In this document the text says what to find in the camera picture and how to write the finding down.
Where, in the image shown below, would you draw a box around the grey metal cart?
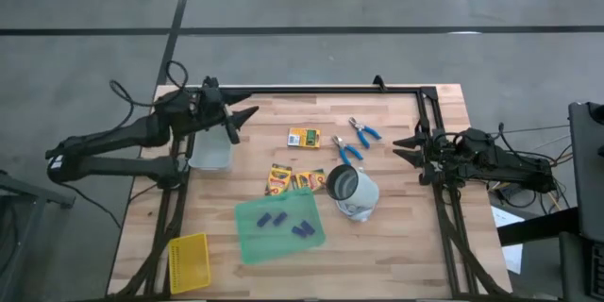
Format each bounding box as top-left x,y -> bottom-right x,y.
0,168 -> 77,302

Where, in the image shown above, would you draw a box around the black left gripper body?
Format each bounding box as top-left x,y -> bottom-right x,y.
197,98 -> 242,145

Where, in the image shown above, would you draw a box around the black aluminium rig frame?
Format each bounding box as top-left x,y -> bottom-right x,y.
107,84 -> 514,301

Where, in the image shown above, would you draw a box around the black camera cable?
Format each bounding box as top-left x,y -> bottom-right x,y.
108,59 -> 191,110

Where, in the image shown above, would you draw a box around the white plastic bin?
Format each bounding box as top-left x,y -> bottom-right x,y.
188,125 -> 234,173

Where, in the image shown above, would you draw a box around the black side desk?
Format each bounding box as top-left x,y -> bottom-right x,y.
567,100 -> 604,302

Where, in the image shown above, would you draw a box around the yellow perforated plastic basket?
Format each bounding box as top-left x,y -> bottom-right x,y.
167,231 -> 212,295

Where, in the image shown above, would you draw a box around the white metal mug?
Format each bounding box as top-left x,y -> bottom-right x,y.
325,163 -> 381,224

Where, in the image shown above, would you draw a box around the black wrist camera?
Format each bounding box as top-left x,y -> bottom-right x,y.
455,126 -> 493,153
200,75 -> 222,101

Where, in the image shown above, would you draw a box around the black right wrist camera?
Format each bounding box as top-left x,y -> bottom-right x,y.
455,126 -> 493,153

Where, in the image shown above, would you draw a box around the green translucent plastic tray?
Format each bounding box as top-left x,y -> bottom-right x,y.
233,186 -> 327,266

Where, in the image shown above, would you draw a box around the blue-handled pliers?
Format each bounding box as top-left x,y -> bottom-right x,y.
347,116 -> 383,149
330,134 -> 365,167

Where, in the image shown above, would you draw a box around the yellow Crayola crayon box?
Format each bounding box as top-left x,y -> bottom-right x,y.
289,167 -> 328,193
263,162 -> 294,197
287,126 -> 322,150

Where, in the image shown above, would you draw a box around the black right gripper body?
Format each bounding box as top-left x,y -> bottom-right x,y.
416,125 -> 457,186

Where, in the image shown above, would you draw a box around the white paper sheet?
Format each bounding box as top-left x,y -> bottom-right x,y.
490,205 -> 526,276

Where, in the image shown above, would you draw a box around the tangled floor cables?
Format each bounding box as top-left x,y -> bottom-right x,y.
488,122 -> 576,211

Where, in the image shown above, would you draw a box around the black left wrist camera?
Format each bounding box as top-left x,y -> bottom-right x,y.
200,75 -> 222,101

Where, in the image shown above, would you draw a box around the black desk beam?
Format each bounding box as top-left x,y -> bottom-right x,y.
496,206 -> 582,247

